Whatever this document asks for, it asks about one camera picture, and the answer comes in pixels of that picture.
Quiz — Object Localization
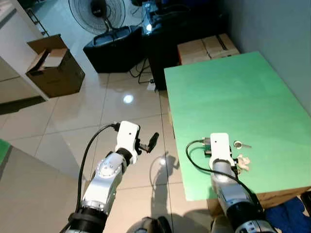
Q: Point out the key bunch with white plush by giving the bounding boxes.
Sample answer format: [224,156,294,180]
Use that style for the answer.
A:
[232,154,253,171]

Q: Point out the green topped wooden table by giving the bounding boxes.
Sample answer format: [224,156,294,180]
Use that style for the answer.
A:
[164,51,311,216]

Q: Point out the grey robot leg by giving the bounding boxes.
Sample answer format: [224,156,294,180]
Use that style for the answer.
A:
[127,216,172,233]

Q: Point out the flat cardboard carton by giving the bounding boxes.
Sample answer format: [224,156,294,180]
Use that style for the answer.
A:
[177,39,212,65]

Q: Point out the open brown cardboard box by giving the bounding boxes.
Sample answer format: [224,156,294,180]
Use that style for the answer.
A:
[25,34,86,98]

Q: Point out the blue cloth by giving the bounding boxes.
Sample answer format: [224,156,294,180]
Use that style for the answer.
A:
[265,197,311,233]

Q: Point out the flat carton with black strip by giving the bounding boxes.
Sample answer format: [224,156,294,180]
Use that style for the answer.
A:
[202,33,240,59]

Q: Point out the black standing fan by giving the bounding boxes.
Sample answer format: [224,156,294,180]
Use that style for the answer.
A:
[68,0,126,37]

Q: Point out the white drawer cabinet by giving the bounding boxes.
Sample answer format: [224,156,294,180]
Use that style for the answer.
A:
[0,0,52,102]

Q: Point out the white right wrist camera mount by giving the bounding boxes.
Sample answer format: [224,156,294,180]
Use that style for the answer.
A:
[209,133,232,163]

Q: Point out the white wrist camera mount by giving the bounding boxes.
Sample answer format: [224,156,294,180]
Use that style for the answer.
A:
[116,121,141,155]
[209,133,232,163]

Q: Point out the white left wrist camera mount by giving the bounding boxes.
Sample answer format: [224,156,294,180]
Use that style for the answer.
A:
[116,121,141,155]

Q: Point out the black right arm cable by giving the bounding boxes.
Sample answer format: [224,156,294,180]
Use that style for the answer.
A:
[186,140,258,204]

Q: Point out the silver key with round ring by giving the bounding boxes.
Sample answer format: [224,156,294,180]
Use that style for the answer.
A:
[234,140,252,149]

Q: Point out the black floor cables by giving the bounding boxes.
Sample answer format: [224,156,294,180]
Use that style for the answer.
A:
[129,58,156,85]

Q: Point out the green wall board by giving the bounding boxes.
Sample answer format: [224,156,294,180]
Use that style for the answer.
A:
[0,138,11,163]

